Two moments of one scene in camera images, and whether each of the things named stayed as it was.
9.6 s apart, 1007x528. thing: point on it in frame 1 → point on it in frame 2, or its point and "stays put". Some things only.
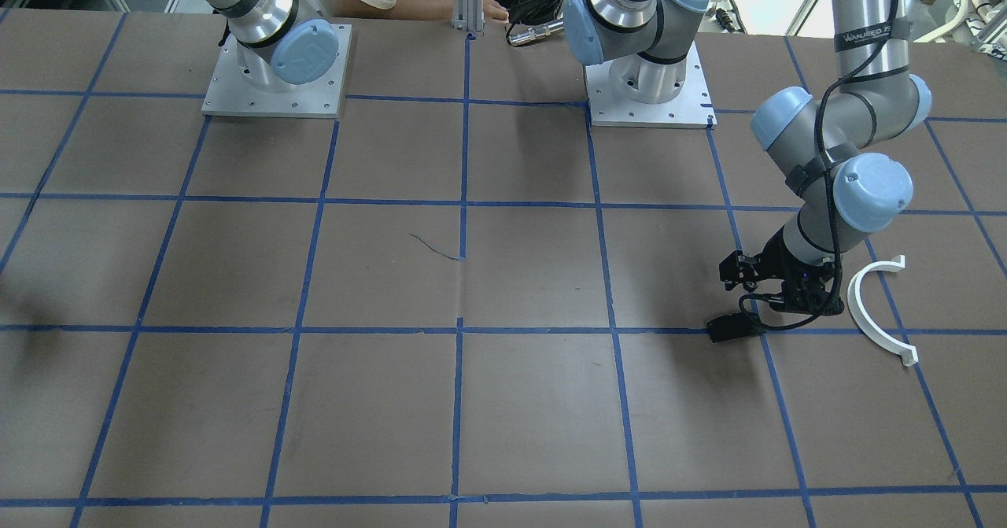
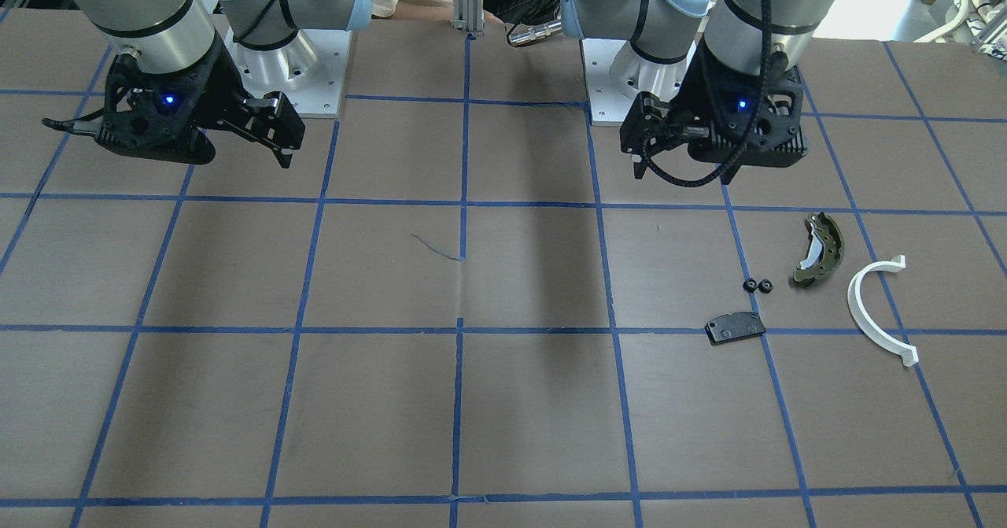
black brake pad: [734, 326] stays put
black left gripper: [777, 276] → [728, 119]
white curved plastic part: [909, 354] stays put
